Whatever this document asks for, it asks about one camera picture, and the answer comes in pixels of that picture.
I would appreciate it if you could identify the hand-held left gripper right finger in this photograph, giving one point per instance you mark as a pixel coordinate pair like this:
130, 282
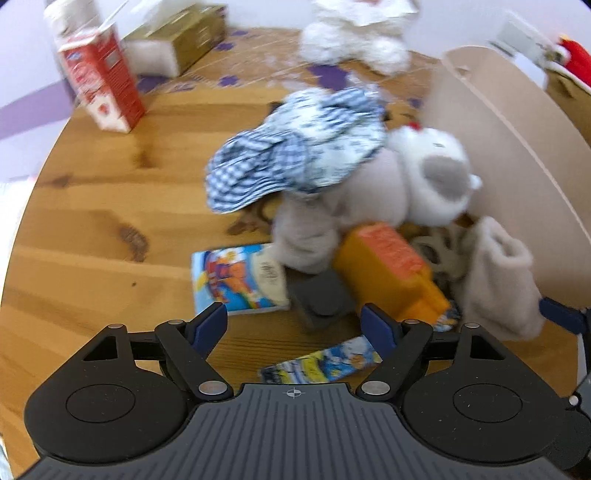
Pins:
376, 325

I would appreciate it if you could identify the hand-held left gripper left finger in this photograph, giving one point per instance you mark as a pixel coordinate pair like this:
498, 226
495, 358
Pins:
211, 325

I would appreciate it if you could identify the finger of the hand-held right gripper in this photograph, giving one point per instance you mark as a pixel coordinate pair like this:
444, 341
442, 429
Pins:
558, 314
575, 429

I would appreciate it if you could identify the orange box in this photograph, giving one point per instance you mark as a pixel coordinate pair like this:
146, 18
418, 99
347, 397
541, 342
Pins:
392, 267

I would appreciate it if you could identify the beige storage bin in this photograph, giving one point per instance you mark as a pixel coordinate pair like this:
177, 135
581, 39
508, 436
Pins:
521, 152

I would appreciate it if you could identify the white plush toy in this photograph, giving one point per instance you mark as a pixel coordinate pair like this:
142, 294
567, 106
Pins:
429, 152

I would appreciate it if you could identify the blue checked hat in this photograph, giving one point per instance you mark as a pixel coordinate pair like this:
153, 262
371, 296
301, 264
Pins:
295, 143

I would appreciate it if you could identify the blue cartoon booklet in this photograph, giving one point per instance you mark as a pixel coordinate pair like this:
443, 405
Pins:
231, 277

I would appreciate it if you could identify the dark grey case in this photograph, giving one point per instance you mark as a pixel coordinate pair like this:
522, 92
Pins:
318, 295

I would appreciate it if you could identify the yellow blue snack packet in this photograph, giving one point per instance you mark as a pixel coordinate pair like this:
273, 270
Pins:
318, 362

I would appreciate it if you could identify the colourful small packet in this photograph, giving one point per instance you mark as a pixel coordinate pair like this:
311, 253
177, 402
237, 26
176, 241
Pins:
448, 316

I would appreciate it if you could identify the white looped object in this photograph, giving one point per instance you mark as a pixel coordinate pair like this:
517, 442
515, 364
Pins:
438, 251

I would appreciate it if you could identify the wooden desk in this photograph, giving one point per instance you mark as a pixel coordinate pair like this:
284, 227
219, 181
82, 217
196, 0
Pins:
115, 207

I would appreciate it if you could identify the brown plush with red hat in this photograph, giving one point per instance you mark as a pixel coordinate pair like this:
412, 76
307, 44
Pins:
570, 94

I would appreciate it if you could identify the white card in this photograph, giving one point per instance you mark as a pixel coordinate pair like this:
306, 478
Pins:
531, 67

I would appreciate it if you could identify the red bird plush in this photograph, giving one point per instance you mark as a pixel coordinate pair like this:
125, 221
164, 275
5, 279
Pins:
579, 60

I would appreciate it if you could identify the red milk carton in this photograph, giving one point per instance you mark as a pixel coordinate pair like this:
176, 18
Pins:
106, 78

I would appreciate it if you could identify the clear mat with purple flowers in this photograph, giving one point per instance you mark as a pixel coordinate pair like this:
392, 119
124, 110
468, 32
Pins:
258, 60

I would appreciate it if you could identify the white sheep plush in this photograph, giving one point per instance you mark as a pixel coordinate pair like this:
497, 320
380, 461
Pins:
351, 44

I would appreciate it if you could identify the gold tissue box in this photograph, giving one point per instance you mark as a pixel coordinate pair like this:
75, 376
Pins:
184, 39

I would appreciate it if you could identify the white wall switch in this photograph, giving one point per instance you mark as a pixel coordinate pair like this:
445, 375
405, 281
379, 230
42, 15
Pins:
515, 32

